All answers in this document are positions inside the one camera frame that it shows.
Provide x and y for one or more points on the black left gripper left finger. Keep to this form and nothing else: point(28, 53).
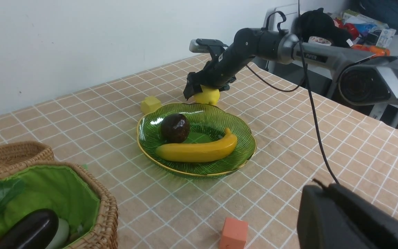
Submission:
point(321, 225)

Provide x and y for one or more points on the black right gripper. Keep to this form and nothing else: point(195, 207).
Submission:
point(218, 73)

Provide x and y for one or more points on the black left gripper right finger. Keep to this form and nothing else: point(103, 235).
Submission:
point(378, 227)

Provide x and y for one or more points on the yellow lemon toy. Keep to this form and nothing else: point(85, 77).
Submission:
point(207, 96)

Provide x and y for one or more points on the dark purple mangosteen toy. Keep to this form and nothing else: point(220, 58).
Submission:
point(175, 128)

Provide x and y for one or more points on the yellow banana toy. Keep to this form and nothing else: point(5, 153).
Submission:
point(200, 152)

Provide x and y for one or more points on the white radish toy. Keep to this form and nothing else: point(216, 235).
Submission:
point(61, 236)

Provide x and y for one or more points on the purple eggplant toy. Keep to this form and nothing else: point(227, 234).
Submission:
point(34, 231)

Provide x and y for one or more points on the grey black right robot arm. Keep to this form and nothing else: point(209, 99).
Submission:
point(257, 42)

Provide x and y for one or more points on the green glass leaf plate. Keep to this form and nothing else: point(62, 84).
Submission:
point(207, 124)

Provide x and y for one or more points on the yellow foam cube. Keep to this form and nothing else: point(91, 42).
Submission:
point(150, 104)

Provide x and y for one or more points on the orange foam cube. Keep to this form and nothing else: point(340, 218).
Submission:
point(234, 234)

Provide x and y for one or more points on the black backpack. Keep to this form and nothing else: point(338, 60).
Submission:
point(319, 24)

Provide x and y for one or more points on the woven rattan basket lid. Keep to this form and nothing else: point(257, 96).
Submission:
point(24, 151)

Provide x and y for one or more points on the woven rattan basket green lining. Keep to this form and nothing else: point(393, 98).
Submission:
point(73, 194)

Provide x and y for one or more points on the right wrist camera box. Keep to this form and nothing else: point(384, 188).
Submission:
point(203, 45)

